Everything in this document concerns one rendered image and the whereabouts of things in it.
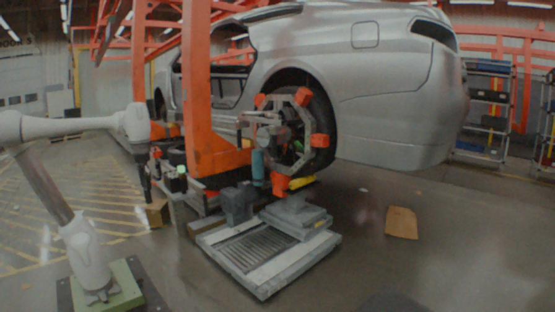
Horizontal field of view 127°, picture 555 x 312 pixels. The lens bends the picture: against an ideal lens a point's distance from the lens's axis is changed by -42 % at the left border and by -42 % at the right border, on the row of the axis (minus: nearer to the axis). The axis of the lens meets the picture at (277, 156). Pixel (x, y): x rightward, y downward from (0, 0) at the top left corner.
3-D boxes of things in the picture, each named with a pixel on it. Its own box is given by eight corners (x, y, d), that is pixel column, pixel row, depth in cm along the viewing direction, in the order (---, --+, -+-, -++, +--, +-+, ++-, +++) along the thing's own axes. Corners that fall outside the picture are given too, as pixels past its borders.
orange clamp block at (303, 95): (307, 106, 151) (313, 94, 146) (299, 106, 146) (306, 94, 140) (300, 99, 154) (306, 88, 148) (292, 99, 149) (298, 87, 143)
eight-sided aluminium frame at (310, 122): (314, 179, 156) (317, 95, 142) (308, 182, 152) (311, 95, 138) (260, 163, 194) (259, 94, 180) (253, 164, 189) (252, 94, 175)
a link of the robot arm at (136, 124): (155, 138, 92) (145, 135, 100) (152, 101, 87) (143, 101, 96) (130, 143, 84) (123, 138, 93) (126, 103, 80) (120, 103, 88)
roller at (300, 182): (318, 180, 182) (318, 173, 180) (292, 191, 162) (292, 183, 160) (311, 178, 186) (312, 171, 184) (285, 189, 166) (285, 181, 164)
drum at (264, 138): (292, 145, 165) (292, 124, 162) (269, 150, 151) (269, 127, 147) (277, 142, 175) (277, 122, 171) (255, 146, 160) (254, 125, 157)
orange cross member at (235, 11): (276, 33, 446) (276, 15, 436) (145, 14, 271) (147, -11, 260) (272, 34, 454) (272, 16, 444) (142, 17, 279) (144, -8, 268)
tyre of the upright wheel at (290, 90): (362, 129, 152) (301, 69, 178) (345, 132, 136) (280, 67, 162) (311, 187, 193) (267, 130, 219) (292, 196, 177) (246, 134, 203)
